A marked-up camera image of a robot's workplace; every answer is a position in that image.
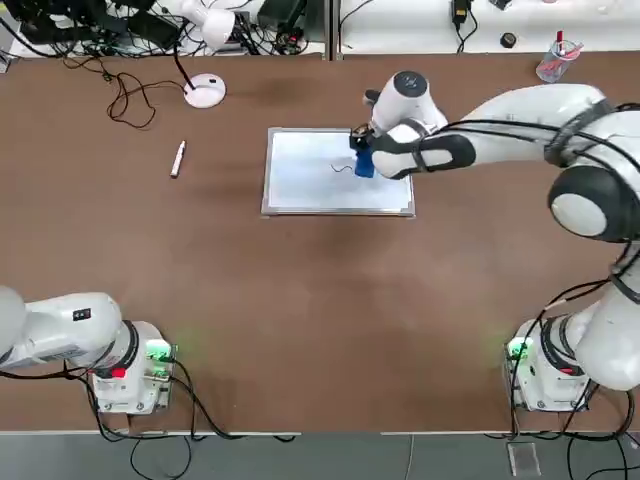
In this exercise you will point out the silver framed whiteboard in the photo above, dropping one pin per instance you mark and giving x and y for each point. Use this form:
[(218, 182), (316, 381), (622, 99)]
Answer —
[(310, 180)]

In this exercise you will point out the black tape roll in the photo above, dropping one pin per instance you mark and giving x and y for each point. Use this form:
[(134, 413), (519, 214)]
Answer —
[(503, 40)]

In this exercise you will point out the blue whiteboard eraser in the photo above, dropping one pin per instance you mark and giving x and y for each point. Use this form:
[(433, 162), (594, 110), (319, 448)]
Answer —
[(363, 165)]

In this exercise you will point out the translucent pen cup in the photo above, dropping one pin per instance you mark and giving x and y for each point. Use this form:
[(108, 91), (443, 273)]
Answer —
[(550, 72)]

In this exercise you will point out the grey floor grate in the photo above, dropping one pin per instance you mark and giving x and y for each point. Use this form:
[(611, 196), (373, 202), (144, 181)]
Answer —
[(524, 460)]

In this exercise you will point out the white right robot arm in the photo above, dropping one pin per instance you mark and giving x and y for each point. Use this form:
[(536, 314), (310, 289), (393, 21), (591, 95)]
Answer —
[(515, 107)]

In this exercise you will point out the red marker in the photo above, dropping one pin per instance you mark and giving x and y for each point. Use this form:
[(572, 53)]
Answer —
[(560, 37)]

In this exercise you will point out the white marker dark cap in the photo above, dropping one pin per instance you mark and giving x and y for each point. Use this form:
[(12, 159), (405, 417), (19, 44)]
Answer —
[(177, 162)]

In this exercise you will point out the black adapter yellow label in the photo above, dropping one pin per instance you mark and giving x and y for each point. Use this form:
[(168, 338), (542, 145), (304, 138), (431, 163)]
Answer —
[(460, 12)]

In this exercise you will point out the aluminium frame post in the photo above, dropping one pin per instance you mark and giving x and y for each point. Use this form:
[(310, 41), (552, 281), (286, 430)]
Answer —
[(332, 30)]

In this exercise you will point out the white desk lamp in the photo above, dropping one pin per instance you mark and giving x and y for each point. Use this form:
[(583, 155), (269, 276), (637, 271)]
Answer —
[(205, 92)]

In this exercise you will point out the red lit circuit board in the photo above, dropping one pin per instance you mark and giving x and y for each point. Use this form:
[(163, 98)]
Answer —
[(295, 39)]

